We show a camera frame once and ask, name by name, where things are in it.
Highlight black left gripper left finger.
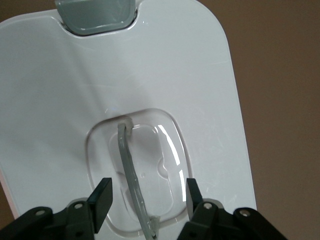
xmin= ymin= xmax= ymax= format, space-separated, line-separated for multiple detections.
xmin=0 ymin=177 xmax=115 ymax=240

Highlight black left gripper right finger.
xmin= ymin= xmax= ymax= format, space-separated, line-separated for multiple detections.
xmin=174 ymin=177 xmax=293 ymax=240

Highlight white box lid grey latches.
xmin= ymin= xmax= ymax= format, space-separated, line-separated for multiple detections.
xmin=0 ymin=0 xmax=258 ymax=240

